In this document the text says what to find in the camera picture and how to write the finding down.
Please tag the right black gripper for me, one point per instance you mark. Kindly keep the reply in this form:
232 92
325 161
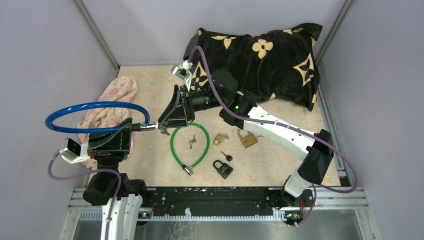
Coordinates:
175 116

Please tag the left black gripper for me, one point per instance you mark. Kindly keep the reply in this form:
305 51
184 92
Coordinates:
119 147

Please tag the green cable lock keys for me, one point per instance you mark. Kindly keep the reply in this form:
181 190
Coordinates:
192 142

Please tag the small brass padlock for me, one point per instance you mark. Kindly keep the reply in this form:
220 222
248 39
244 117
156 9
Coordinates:
219 138

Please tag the blue cable lock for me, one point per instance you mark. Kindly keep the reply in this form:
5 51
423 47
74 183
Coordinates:
50 120

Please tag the green cable lock loop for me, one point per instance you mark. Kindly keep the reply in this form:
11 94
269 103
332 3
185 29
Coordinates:
189 169

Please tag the large brass padlock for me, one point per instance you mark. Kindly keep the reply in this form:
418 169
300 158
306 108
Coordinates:
247 141

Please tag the black Kaijing padlock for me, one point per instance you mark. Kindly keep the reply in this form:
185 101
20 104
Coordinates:
223 169

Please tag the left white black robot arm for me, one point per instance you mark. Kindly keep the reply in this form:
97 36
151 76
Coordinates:
119 197

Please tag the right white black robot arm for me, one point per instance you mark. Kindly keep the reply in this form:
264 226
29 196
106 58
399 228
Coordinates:
314 149

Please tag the black head key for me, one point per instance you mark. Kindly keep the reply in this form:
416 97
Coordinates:
229 158

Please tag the pink floral white cloth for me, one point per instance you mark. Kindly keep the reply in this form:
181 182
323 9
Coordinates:
122 89

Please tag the black pillow with beige flowers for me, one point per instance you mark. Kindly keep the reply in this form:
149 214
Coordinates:
279 64

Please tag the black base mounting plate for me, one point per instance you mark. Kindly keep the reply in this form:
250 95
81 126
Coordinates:
229 203

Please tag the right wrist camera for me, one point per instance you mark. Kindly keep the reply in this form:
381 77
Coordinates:
183 71

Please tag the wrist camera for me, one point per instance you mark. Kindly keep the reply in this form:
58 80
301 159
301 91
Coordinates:
183 71
73 152

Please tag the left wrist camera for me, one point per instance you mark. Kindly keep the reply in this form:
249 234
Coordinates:
73 152

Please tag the aluminium frame rail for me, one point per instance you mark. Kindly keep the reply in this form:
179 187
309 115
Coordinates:
324 200

